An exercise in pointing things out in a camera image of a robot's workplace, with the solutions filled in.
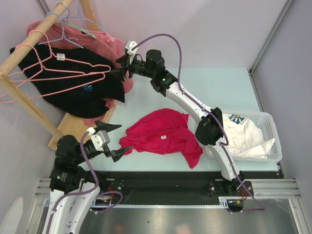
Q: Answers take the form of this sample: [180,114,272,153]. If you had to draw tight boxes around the blue wire hanger front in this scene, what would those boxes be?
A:
[39,11,83,48]

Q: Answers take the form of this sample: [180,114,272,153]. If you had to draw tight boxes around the blue wire hanger rear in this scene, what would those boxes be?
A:
[63,0,106,33]

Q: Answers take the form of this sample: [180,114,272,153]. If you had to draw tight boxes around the white laundry basket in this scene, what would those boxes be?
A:
[203,111,283,162]

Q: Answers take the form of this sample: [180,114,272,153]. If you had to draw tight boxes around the magenta t shirt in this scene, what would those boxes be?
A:
[119,108,203,169]

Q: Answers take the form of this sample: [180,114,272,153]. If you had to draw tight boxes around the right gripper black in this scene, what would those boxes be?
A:
[109,55,154,83]

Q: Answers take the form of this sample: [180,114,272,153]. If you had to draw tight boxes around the upper pink wire hanger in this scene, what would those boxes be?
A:
[19,44,115,72]

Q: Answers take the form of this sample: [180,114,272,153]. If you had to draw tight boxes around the salmon pink t shirt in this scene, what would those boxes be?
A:
[27,20,134,127]

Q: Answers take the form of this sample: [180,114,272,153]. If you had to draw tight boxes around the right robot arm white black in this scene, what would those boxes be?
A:
[110,49,245,195]

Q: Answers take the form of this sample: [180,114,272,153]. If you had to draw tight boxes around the white t shirt in basket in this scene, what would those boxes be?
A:
[222,114,275,159]

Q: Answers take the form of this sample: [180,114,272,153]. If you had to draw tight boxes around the black t shirt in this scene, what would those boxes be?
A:
[19,44,125,118]

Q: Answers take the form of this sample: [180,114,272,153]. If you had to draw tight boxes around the aluminium corner post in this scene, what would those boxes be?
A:
[251,0,295,78]

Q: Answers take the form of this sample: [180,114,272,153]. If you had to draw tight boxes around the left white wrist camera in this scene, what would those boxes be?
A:
[87,127,110,152]

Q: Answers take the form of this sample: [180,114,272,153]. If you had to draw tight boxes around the lower pink wire hanger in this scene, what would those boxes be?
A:
[12,61,112,97]

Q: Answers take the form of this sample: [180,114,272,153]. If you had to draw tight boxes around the pink wire hanger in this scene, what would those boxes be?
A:
[19,44,115,72]
[12,61,112,97]

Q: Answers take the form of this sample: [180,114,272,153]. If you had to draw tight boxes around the green plastic hanger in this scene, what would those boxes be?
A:
[54,20,97,39]

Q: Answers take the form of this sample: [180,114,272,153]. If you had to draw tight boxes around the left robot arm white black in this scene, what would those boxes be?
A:
[42,120,130,234]

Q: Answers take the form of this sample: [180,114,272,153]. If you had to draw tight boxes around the wooden clothes rack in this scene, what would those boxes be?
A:
[0,0,117,151]

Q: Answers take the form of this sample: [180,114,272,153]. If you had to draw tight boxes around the white slotted cable duct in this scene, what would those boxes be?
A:
[91,195,228,210]

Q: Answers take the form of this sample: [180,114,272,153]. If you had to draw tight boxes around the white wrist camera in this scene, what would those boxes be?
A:
[87,127,110,152]
[124,40,137,64]

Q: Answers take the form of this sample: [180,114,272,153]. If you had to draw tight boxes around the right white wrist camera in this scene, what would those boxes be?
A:
[124,40,137,64]

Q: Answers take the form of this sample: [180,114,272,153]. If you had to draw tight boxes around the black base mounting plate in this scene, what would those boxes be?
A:
[96,171,254,203]

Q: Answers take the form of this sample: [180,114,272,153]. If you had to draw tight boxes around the blue wire hanger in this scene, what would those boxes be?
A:
[39,11,83,48]
[63,0,106,33]

